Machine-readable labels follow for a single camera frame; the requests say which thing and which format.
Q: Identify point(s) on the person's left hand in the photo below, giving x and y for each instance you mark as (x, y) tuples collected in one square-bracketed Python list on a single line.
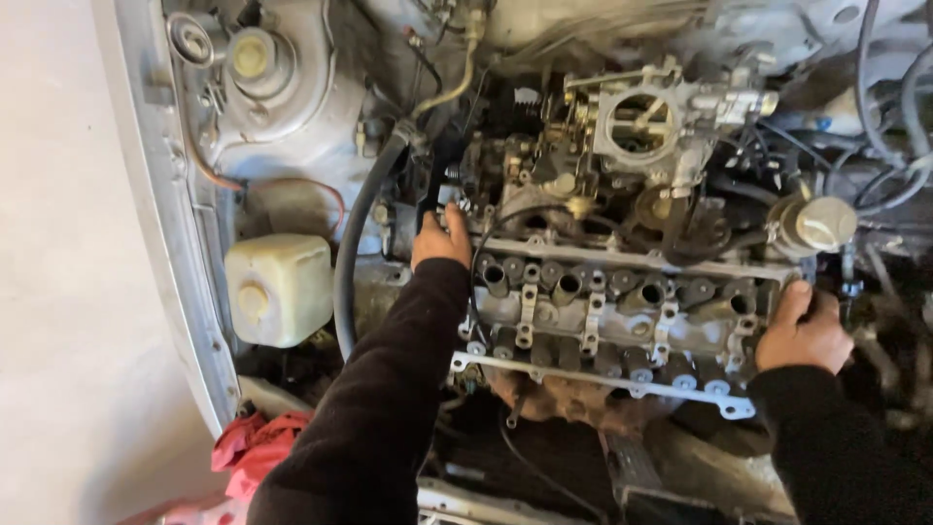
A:
[(439, 244)]

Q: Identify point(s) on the person's right hand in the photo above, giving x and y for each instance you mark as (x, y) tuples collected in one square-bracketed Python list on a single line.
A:
[(802, 335)]

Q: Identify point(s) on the grey engine cylinder head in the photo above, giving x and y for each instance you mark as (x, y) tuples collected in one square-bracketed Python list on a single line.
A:
[(627, 324)]

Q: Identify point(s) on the grey round distributor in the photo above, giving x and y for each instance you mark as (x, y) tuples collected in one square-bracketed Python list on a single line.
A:
[(820, 224)]

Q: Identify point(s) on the white plastic coolant reservoir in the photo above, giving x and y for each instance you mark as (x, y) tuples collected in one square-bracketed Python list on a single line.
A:
[(281, 288)]

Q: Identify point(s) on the silver strut tower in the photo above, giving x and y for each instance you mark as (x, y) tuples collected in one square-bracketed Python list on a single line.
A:
[(291, 138)]

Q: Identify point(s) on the rusty exhaust manifold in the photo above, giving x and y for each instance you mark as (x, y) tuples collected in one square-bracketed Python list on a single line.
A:
[(576, 405)]

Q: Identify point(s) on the metal carburetor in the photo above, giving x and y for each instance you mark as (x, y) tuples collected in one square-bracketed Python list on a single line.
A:
[(641, 127)]

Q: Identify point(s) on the silver front crossmember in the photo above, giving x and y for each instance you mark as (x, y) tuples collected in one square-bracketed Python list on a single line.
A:
[(481, 507)]

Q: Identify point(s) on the red cloth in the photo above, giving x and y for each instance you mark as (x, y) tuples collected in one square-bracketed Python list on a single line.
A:
[(255, 448)]

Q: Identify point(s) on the silver car fender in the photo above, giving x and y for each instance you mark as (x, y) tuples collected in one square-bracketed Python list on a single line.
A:
[(157, 219)]

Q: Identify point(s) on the small round metal cap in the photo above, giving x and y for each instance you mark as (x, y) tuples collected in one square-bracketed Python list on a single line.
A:
[(189, 40)]

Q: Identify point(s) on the round strut mount cap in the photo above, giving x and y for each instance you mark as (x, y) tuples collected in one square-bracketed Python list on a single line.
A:
[(255, 58)]

